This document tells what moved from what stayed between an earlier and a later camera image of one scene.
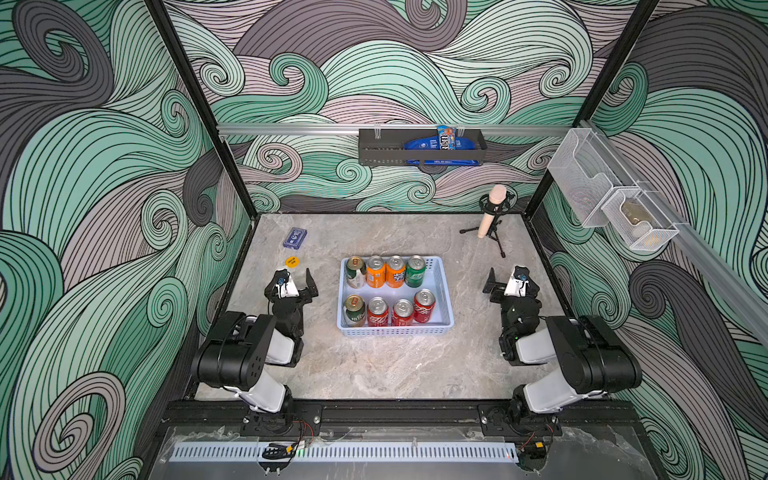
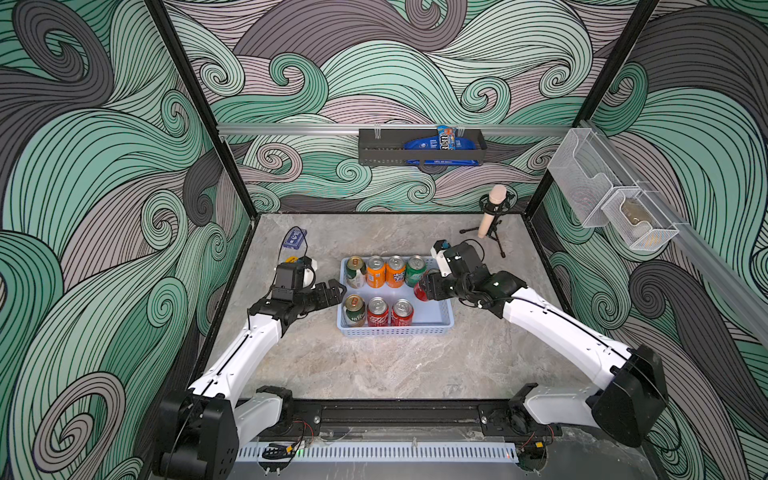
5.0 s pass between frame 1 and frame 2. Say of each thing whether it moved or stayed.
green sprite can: stayed
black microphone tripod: stayed
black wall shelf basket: stayed
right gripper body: moved
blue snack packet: stayed
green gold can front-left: stayed
